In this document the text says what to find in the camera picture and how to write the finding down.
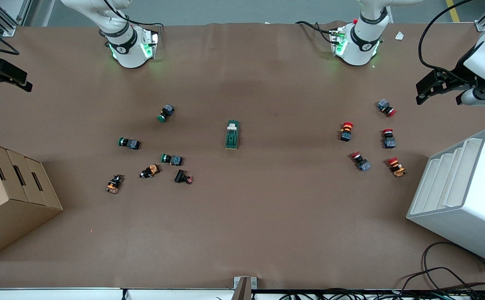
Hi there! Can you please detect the white stepped plastic rack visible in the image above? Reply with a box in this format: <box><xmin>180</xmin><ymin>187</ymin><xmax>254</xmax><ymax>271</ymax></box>
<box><xmin>406</xmin><ymin>129</ymin><xmax>485</xmax><ymax>268</ymax></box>

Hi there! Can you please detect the red push button orange block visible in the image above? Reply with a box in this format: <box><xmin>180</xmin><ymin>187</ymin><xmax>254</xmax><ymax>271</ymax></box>
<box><xmin>387</xmin><ymin>157</ymin><xmax>407</xmax><ymax>178</ymax></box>
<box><xmin>339</xmin><ymin>122</ymin><xmax>354</xmax><ymax>142</ymax></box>

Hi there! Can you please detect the white table edge rail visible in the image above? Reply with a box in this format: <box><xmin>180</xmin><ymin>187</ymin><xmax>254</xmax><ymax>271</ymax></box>
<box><xmin>0</xmin><ymin>287</ymin><xmax>235</xmax><ymax>300</ymax></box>

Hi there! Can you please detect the small metal bracket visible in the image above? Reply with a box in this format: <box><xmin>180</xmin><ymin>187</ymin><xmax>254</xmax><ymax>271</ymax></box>
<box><xmin>233</xmin><ymin>276</ymin><xmax>258</xmax><ymax>300</ymax></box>

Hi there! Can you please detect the brown paper table cover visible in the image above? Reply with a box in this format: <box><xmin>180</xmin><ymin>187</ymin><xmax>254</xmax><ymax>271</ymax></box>
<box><xmin>0</xmin><ymin>21</ymin><xmax>485</xmax><ymax>290</ymax></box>

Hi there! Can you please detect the black arm base cable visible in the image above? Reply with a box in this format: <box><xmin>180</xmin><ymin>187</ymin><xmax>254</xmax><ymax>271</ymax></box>
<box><xmin>296</xmin><ymin>21</ymin><xmax>337</xmax><ymax>44</ymax></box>

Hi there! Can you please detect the green load switch white lever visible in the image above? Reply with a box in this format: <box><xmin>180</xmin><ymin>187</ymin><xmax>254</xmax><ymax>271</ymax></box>
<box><xmin>225</xmin><ymin>120</ymin><xmax>240</xmax><ymax>150</ymax></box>

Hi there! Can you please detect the black switch with red lens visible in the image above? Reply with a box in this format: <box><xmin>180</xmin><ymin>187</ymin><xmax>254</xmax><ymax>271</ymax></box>
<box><xmin>174</xmin><ymin>169</ymin><xmax>194</xmax><ymax>185</ymax></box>

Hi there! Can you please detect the black push button orange block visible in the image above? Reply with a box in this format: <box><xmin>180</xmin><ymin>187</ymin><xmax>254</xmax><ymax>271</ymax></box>
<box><xmin>140</xmin><ymin>164</ymin><xmax>160</xmax><ymax>179</ymax></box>
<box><xmin>105</xmin><ymin>174</ymin><xmax>124</xmax><ymax>195</ymax></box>

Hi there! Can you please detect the brown cardboard box with slots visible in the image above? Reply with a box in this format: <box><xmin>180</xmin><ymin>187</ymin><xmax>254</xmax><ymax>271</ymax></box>
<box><xmin>0</xmin><ymin>139</ymin><xmax>64</xmax><ymax>262</ymax></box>

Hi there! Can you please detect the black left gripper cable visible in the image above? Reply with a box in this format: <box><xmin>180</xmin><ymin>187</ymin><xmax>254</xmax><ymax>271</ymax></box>
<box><xmin>417</xmin><ymin>0</ymin><xmax>476</xmax><ymax>75</ymax></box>

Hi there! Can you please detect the looped black cable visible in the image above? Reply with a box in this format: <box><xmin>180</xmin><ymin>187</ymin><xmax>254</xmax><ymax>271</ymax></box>
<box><xmin>422</xmin><ymin>242</ymin><xmax>485</xmax><ymax>292</ymax></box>

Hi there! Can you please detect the black cable bundle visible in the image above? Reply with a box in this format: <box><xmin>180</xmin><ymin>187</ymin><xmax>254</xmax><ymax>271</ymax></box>
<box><xmin>263</xmin><ymin>267</ymin><xmax>485</xmax><ymax>300</ymax></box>

